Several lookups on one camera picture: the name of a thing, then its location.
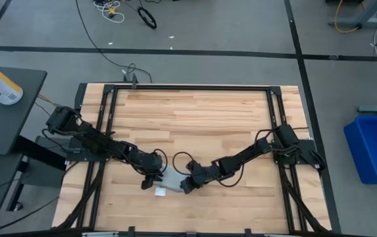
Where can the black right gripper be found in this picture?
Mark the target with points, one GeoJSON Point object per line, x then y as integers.
{"type": "Point", "coordinates": [199, 173]}

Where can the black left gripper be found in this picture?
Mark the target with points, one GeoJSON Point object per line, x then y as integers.
{"type": "Point", "coordinates": [148, 163]}

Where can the grey microfiber towel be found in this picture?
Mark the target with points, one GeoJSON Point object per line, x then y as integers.
{"type": "Point", "coordinates": [173, 179]}

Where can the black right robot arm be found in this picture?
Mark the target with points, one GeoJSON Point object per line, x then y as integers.
{"type": "Point", "coordinates": [250, 153]}

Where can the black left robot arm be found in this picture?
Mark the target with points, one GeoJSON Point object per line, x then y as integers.
{"type": "Point", "coordinates": [92, 138]}

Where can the white paper tag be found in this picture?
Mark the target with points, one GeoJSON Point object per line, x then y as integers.
{"type": "Point", "coordinates": [160, 192]}

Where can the grey power plug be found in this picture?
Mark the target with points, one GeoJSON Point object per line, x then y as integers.
{"type": "Point", "coordinates": [129, 77]}

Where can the black side table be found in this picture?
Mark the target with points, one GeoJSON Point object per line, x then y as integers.
{"type": "Point", "coordinates": [7, 121]}

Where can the white bottle with yellow label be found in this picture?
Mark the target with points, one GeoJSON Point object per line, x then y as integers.
{"type": "Point", "coordinates": [0, 85]}

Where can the blue plastic bin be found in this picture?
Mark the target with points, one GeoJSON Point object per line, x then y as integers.
{"type": "Point", "coordinates": [375, 151]}

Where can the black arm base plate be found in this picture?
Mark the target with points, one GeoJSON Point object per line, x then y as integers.
{"type": "Point", "coordinates": [73, 156]}
{"type": "Point", "coordinates": [308, 156]}

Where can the black metal table frame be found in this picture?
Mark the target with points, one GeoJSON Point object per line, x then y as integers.
{"type": "Point", "coordinates": [191, 88]}

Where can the black desk leg frame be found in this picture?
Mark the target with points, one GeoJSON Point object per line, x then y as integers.
{"type": "Point", "coordinates": [37, 153]}

